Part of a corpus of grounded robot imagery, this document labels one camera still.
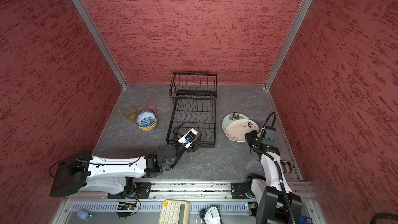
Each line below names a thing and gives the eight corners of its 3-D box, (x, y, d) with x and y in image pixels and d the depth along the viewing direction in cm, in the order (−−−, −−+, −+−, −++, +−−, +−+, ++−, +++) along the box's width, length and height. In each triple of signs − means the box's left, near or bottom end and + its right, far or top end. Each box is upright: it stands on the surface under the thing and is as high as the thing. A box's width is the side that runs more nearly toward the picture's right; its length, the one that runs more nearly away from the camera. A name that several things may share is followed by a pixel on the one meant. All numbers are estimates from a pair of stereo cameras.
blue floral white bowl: (139, 129, 97) (134, 122, 90) (142, 117, 103) (138, 110, 96) (156, 129, 97) (152, 122, 90) (158, 117, 103) (155, 110, 96)
